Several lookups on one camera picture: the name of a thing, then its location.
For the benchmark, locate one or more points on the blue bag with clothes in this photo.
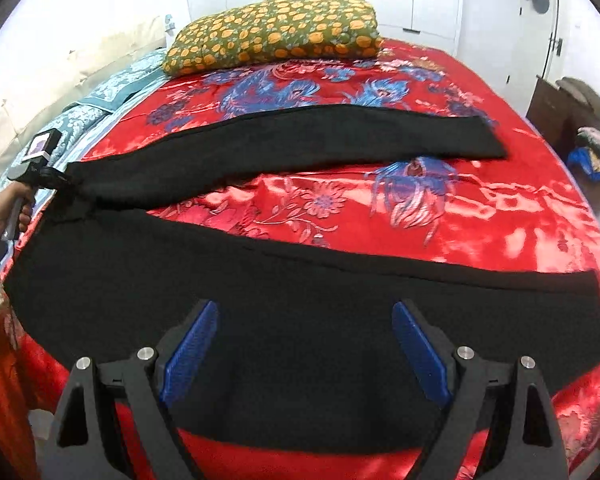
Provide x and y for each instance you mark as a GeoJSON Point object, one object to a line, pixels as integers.
{"type": "Point", "coordinates": [586, 153]}

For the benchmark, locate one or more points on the striped blue green bedsheet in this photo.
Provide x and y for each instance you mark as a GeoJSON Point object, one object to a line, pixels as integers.
{"type": "Point", "coordinates": [104, 126]}

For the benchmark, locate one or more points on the teal damask pillow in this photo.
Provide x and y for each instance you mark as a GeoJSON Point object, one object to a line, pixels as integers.
{"type": "Point", "coordinates": [72, 124]}
{"type": "Point", "coordinates": [109, 95]}

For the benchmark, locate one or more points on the cream padded headboard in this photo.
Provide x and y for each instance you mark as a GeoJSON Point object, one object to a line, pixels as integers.
{"type": "Point", "coordinates": [47, 62]}

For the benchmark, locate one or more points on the person's left hand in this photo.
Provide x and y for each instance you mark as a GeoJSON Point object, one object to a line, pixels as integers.
{"type": "Point", "coordinates": [19, 198]}

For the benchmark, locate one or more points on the teal damask pillow near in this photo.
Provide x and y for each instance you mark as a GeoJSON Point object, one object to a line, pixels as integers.
{"type": "Point", "coordinates": [72, 124]}

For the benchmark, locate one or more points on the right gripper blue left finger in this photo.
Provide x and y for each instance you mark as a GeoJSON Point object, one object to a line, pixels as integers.
{"type": "Point", "coordinates": [182, 350]}

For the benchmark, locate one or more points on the pile of clothes on cabinet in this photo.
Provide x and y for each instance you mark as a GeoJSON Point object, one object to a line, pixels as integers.
{"type": "Point", "coordinates": [581, 92]}

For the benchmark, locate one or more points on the green orange floral folded quilt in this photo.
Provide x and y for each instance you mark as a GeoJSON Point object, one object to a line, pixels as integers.
{"type": "Point", "coordinates": [275, 30]}

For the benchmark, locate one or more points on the black pants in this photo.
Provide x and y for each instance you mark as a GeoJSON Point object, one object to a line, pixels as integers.
{"type": "Point", "coordinates": [304, 357]}

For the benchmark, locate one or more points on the teal damask pillow far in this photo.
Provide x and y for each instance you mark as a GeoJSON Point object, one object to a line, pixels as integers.
{"type": "Point", "coordinates": [109, 95]}

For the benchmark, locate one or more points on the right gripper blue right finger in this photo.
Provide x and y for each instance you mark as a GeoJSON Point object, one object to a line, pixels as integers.
{"type": "Point", "coordinates": [428, 350]}

